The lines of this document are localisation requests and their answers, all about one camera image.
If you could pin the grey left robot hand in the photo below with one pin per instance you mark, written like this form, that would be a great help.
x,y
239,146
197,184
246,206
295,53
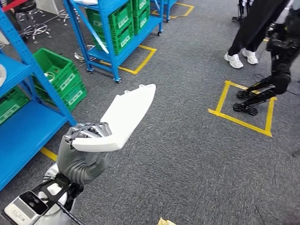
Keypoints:
x,y
70,161

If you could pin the white plastic body part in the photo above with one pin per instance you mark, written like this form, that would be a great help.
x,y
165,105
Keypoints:
x,y
121,118

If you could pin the blue metal shelf rack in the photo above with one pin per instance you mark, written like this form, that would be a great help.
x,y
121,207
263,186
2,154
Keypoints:
x,y
166,9
108,40
23,136

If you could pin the yellow floor tape square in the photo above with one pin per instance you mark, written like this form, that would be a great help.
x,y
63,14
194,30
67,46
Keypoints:
x,y
49,154

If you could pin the green plastic crate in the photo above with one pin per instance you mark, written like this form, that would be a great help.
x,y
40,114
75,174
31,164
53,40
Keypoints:
x,y
42,60
81,93
110,46
13,102
140,24
102,18
137,6

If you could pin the chrome barrier stanchion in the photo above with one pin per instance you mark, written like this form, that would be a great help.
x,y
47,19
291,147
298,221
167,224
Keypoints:
x,y
81,56

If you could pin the yellow floor tape piece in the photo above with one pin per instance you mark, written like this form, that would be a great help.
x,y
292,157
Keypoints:
x,y
165,222

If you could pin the white desk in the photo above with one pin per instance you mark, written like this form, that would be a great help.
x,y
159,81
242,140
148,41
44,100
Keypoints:
x,y
47,6

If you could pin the black stool chrome base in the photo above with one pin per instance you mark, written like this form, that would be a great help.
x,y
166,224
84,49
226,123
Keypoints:
x,y
24,6

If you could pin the red barrier belt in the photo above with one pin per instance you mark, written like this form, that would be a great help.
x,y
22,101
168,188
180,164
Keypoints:
x,y
11,4

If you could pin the person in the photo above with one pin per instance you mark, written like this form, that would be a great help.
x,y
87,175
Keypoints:
x,y
255,24

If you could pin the black humanoid robot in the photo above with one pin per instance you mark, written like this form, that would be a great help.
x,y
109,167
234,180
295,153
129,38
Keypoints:
x,y
281,77

